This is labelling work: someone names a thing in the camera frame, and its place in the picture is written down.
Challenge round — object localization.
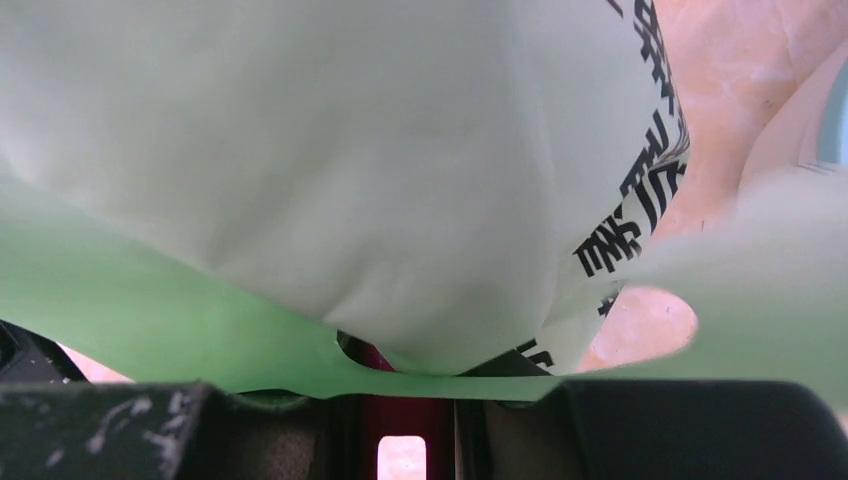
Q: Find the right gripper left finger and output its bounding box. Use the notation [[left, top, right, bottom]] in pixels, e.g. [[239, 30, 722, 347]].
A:
[[1, 382, 358, 480]]

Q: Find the purple plastic scoop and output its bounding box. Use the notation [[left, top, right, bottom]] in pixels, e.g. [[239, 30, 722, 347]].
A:
[[344, 334, 458, 480]]

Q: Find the teal litter box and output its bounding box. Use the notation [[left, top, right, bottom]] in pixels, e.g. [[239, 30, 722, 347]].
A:
[[738, 43, 847, 192]]

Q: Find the green litter bag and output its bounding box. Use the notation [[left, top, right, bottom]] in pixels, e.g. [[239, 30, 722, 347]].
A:
[[1, 1, 847, 407]]

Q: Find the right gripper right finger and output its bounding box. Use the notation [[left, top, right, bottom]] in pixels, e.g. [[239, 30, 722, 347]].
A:
[[458, 380, 847, 479]]

